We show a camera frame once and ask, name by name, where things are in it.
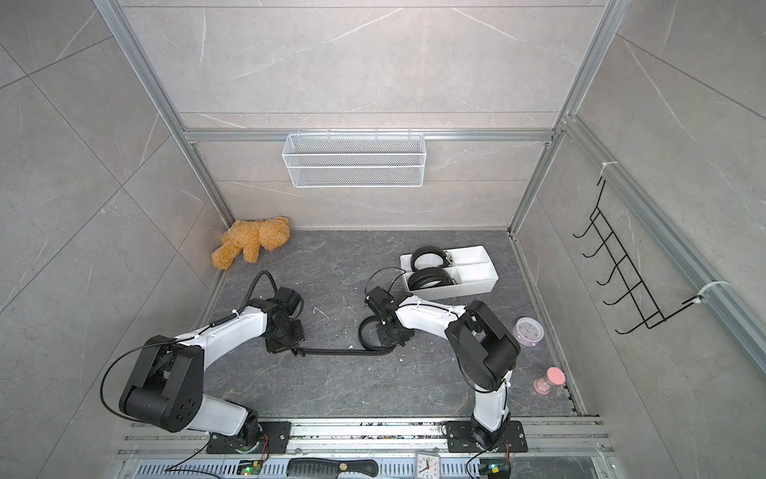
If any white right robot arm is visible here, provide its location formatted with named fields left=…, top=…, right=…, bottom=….
left=365, top=287, right=521, bottom=449

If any right green circuit board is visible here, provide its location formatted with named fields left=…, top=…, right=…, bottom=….
left=478, top=459, right=512, bottom=479

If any left green circuit board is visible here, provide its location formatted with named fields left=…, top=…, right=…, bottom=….
left=237, top=460, right=263, bottom=476

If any white compartment storage tray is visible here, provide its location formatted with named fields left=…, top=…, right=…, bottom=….
left=400, top=245, right=499, bottom=301

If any green circuit board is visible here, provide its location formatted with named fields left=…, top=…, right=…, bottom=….
left=237, top=460, right=263, bottom=476
left=478, top=459, right=512, bottom=479

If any black wire hook rack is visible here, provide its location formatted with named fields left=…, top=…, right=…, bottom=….
left=573, top=178, right=703, bottom=336

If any black belt with silver buckle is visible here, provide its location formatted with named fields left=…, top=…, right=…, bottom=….
left=410, top=245, right=452, bottom=273

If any black belt with dark buckle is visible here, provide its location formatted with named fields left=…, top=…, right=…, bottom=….
left=407, top=267, right=455, bottom=291

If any black comb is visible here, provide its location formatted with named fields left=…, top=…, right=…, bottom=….
left=285, top=458, right=379, bottom=478

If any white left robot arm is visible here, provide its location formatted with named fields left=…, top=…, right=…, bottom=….
left=119, top=287, right=303, bottom=442

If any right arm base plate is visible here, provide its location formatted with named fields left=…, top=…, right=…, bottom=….
left=443, top=420, right=529, bottom=453

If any brown teddy bear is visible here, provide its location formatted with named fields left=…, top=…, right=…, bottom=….
left=211, top=217, right=290, bottom=271

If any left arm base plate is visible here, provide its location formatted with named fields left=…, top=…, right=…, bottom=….
left=205, top=421, right=292, bottom=454

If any small white clock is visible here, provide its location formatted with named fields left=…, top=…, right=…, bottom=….
left=415, top=452, right=441, bottom=479

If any white wire mesh basket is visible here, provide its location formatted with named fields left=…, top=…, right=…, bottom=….
left=282, top=133, right=427, bottom=189

